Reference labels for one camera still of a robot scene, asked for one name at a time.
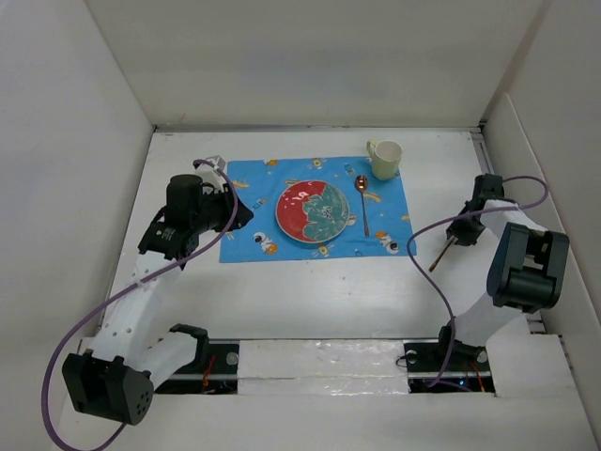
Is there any red and teal plate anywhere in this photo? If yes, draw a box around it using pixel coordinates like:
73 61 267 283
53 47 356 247
275 180 350 244

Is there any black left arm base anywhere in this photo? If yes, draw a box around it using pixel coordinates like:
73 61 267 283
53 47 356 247
155 340 239 396

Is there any copper fork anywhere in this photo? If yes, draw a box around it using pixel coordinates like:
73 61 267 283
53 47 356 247
428 241 453 272

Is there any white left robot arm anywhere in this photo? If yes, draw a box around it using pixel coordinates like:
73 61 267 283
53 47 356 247
62 174 254 426

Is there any blue space-print placemat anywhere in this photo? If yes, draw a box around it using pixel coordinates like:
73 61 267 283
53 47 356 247
220 156 416 263

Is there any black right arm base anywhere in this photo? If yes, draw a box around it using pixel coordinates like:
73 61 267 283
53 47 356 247
395 339 496 394

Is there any pale yellow mug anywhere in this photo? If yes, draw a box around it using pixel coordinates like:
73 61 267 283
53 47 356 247
366 140 403 180

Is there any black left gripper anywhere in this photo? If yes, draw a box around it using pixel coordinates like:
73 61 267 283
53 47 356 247
192 183 252 234

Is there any copper spoon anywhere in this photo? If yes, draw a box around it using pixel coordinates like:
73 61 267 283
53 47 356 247
354 175 370 237

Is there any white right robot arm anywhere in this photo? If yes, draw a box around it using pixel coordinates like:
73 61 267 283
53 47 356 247
434 174 570 370

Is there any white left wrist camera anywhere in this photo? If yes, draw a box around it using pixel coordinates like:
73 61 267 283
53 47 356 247
195 156 226 186

